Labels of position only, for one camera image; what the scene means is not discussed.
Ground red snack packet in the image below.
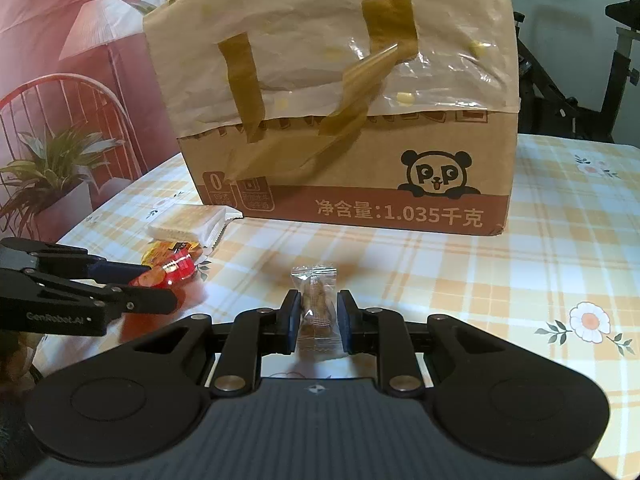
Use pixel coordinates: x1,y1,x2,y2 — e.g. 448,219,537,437
128,253,198,291

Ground small clear candy packet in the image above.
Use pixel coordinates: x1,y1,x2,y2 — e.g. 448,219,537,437
291,263,349,362

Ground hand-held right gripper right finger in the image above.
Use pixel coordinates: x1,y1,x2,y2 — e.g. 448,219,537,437
336,290,502,394

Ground cardboard box with plastic liner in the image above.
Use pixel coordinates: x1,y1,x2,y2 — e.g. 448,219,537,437
142,0,522,237

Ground small orange snack packet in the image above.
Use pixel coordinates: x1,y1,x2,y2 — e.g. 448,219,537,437
142,239,209,267

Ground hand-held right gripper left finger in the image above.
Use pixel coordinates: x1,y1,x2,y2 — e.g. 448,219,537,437
132,289,302,396

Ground printed pink backdrop cloth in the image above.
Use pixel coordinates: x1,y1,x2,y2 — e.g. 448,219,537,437
0,0,221,243

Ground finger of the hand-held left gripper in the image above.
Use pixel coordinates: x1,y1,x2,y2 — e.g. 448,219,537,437
0,237,150,282
20,269,179,316

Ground white cracker packet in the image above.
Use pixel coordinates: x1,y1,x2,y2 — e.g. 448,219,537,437
147,205,244,252

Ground black exercise bike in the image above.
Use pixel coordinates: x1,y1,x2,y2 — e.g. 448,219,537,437
506,0,640,144

